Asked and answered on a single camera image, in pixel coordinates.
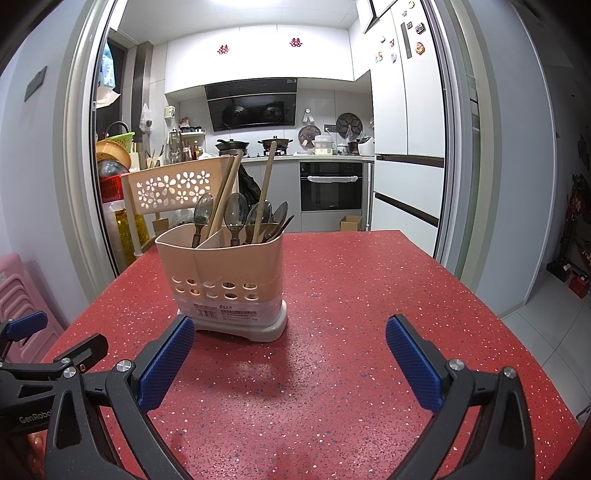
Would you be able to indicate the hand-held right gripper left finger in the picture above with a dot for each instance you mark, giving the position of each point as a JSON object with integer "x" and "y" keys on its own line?
{"x": 166, "y": 364}

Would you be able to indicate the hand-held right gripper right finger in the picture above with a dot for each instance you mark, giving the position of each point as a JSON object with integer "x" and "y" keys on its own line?
{"x": 415, "y": 369}

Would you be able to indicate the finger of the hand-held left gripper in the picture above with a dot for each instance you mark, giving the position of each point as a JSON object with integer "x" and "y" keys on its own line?
{"x": 27, "y": 323}
{"x": 90, "y": 346}

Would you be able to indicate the beige plastic utensil holder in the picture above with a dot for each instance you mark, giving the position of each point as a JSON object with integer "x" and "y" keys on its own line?
{"x": 221, "y": 263}

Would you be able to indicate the pink plastic stool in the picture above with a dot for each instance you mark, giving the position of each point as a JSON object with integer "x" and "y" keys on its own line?
{"x": 27, "y": 300}

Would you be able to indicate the yellow cooking oil bottle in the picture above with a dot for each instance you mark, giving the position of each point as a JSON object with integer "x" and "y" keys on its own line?
{"x": 127, "y": 230}

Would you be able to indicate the cardboard box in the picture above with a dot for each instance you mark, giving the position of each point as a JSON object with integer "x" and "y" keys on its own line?
{"x": 351, "y": 224}

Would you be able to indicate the red plastic basket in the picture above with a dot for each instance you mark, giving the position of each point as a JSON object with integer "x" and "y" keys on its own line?
{"x": 113, "y": 187}

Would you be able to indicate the steel bowl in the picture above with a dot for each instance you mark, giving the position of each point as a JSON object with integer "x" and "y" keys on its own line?
{"x": 111, "y": 168}

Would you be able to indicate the beige flower-cutout storage cart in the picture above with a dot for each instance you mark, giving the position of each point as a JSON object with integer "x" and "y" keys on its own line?
{"x": 171, "y": 187}

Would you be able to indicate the red box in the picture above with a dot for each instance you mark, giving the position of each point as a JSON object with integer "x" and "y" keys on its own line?
{"x": 580, "y": 284}

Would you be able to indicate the yellow plastic basin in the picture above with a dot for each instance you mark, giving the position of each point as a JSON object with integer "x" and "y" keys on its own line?
{"x": 111, "y": 152}

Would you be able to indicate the beige knife block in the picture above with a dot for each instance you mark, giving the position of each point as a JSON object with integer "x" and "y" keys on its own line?
{"x": 153, "y": 162}

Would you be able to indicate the black plastic bag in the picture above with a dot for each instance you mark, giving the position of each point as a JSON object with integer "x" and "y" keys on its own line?
{"x": 249, "y": 187}

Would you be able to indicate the built-in black oven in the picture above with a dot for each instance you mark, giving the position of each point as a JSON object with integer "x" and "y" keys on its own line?
{"x": 330, "y": 189}

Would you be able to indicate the green plastic basket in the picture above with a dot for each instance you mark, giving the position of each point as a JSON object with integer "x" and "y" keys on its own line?
{"x": 117, "y": 138}

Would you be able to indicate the curved kitchen faucet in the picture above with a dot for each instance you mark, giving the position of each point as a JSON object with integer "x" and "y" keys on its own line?
{"x": 117, "y": 123}

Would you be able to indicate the white spice rack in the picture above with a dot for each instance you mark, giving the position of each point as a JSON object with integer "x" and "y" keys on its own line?
{"x": 191, "y": 143}

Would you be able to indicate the red hanging ornament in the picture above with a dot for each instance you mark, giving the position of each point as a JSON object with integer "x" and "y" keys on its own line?
{"x": 577, "y": 207}

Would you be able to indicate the gas stove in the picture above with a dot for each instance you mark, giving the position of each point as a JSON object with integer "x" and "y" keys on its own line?
{"x": 254, "y": 153}

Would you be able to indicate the white rice cooker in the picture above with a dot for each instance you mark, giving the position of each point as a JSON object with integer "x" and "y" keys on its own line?
{"x": 366, "y": 145}

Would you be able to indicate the white hanging plastic bag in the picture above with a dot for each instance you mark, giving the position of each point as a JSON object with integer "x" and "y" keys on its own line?
{"x": 146, "y": 120}

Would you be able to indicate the white steamer pot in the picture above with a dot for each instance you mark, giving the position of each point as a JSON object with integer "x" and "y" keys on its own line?
{"x": 323, "y": 145}

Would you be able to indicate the black wok with lid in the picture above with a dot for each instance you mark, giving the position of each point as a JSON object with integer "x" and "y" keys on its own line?
{"x": 275, "y": 143}

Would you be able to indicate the white refrigerator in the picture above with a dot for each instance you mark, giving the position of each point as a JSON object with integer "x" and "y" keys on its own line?
{"x": 406, "y": 115}

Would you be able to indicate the round dark hanging trivet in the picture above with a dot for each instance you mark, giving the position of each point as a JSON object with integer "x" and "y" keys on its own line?
{"x": 348, "y": 123}
{"x": 308, "y": 136}

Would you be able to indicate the blue white hanging bag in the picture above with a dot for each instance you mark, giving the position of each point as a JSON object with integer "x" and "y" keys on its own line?
{"x": 108, "y": 74}

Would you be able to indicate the black range hood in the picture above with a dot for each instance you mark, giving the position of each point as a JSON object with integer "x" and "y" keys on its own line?
{"x": 251, "y": 106}

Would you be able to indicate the group of fridge magnets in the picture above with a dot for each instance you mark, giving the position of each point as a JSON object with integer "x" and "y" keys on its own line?
{"x": 419, "y": 48}

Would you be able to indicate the grey sliding door frame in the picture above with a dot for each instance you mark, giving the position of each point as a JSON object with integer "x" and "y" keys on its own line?
{"x": 81, "y": 138}

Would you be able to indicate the dark wall switch panel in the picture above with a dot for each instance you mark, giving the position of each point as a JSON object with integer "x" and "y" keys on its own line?
{"x": 36, "y": 83}

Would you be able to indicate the white wall socket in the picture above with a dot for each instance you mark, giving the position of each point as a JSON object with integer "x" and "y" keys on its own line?
{"x": 170, "y": 111}

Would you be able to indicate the white wall cabinets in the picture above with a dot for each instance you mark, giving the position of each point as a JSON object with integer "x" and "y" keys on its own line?
{"x": 258, "y": 60}

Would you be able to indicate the red paper wall decoration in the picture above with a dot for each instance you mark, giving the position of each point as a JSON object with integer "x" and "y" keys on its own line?
{"x": 296, "y": 42}
{"x": 223, "y": 49}

